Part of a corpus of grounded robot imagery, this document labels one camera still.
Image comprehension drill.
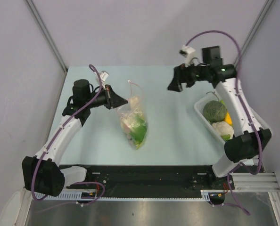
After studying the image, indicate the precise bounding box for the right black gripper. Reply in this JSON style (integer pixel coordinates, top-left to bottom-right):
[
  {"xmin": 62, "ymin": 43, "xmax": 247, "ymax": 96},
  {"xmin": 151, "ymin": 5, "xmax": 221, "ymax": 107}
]
[{"xmin": 168, "ymin": 59, "xmax": 210, "ymax": 92}]

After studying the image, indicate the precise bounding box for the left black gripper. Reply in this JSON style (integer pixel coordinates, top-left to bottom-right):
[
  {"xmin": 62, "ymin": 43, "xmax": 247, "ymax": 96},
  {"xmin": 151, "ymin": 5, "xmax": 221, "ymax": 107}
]
[{"xmin": 85, "ymin": 85, "xmax": 127, "ymax": 110}]

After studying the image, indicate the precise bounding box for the clear pink zip top bag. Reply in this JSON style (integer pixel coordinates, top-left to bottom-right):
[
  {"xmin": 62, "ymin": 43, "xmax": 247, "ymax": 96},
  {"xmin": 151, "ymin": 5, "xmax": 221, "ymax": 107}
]
[{"xmin": 116, "ymin": 80, "xmax": 148, "ymax": 150}]

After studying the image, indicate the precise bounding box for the green lettuce cabbage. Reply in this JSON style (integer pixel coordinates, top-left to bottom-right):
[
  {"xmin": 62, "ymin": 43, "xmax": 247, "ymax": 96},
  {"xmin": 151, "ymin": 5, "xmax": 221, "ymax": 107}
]
[{"xmin": 129, "ymin": 114, "xmax": 148, "ymax": 145}]

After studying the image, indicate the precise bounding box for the yellow bell pepper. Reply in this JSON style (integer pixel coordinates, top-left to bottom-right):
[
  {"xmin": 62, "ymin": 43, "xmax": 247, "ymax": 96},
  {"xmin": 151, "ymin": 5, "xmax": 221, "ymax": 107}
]
[{"xmin": 224, "ymin": 112, "xmax": 233, "ymax": 126}]

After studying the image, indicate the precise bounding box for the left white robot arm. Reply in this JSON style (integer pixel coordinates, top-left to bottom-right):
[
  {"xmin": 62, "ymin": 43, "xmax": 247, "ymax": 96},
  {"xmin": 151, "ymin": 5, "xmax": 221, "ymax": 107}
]
[{"xmin": 22, "ymin": 79, "xmax": 128, "ymax": 197}]

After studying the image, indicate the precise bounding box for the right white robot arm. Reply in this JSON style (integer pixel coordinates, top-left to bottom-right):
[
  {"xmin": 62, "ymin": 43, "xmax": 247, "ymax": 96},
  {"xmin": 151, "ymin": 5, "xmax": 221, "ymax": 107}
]
[{"xmin": 167, "ymin": 46, "xmax": 272, "ymax": 189}]

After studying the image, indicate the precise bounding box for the white perforated plastic basket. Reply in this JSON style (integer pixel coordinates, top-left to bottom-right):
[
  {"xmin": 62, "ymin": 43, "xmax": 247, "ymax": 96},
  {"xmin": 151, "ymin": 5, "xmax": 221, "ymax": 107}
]
[{"xmin": 194, "ymin": 91, "xmax": 258, "ymax": 149}]

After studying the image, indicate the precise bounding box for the green netted melon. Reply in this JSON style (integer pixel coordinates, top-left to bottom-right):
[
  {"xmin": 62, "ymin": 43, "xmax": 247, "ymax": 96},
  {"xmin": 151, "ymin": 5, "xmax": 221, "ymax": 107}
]
[{"xmin": 203, "ymin": 100, "xmax": 227, "ymax": 123}]

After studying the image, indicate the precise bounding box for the white cauliflower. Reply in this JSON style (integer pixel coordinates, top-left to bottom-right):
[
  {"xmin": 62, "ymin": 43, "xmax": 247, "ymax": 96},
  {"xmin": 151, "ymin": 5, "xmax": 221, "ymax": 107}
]
[{"xmin": 212, "ymin": 121, "xmax": 234, "ymax": 141}]

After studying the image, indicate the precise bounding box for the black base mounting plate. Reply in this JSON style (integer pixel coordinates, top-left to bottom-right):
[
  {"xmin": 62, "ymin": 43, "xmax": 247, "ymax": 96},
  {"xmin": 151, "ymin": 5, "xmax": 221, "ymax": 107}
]
[{"xmin": 59, "ymin": 164, "xmax": 235, "ymax": 198}]

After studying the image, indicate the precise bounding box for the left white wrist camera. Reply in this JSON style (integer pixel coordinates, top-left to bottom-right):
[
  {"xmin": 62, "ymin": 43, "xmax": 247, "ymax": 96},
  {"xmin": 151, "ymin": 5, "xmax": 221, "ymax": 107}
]
[{"xmin": 99, "ymin": 71, "xmax": 109, "ymax": 89}]

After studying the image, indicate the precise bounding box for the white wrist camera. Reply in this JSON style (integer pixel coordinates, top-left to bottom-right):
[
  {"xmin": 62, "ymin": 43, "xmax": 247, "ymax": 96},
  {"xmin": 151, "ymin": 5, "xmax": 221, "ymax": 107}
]
[
  {"xmin": 99, "ymin": 71, "xmax": 109, "ymax": 89},
  {"xmin": 179, "ymin": 46, "xmax": 196, "ymax": 67}
]

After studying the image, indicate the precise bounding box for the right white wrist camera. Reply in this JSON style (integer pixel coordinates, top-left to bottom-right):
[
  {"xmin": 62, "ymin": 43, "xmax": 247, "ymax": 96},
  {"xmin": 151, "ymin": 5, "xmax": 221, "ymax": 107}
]
[{"xmin": 179, "ymin": 46, "xmax": 196, "ymax": 67}]

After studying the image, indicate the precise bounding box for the white slotted cable duct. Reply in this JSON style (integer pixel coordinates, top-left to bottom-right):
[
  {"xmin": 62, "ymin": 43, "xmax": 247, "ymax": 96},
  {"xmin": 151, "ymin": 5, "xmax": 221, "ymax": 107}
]
[{"xmin": 35, "ymin": 189, "xmax": 225, "ymax": 202}]

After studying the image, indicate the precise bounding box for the aluminium frame rail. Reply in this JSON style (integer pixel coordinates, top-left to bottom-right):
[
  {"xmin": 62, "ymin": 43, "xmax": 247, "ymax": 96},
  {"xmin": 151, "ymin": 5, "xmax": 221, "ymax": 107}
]
[{"xmin": 232, "ymin": 173, "xmax": 280, "ymax": 193}]

